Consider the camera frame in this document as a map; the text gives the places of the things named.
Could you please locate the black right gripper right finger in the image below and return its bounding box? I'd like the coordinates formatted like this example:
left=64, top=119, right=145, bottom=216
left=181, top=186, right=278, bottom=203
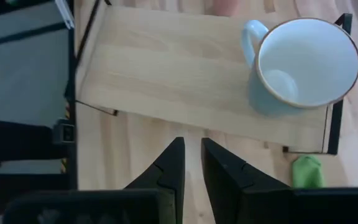
left=201, top=138, right=295, bottom=224

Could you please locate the aluminium profile rail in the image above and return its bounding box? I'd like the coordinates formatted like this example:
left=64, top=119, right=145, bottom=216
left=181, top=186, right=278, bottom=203
left=54, top=0, right=75, bottom=29

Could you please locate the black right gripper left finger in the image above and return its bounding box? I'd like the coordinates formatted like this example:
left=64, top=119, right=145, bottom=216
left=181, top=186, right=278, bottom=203
left=124, top=136, right=186, bottom=224

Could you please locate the small black sensor box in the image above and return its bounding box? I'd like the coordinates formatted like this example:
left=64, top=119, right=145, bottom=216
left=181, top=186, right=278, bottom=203
left=53, top=119, right=76, bottom=144

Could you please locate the black mat with yellow stripes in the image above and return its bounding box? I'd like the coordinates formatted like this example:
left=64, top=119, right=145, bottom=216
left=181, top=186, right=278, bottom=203
left=60, top=101, right=74, bottom=175

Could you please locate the teal enamel mug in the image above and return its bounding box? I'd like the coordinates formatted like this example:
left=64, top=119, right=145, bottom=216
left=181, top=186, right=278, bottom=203
left=240, top=17, right=358, bottom=116

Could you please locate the green microfibre cloth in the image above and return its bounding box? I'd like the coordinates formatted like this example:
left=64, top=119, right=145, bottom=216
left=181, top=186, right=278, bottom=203
left=291, top=154, right=326, bottom=189

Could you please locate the pink plastic cup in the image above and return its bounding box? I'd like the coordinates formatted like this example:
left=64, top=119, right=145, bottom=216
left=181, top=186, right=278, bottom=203
left=213, top=0, right=239, bottom=17

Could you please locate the wooden tray with black frame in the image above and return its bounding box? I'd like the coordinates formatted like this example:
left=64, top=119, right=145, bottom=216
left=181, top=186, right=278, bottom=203
left=73, top=0, right=354, bottom=156

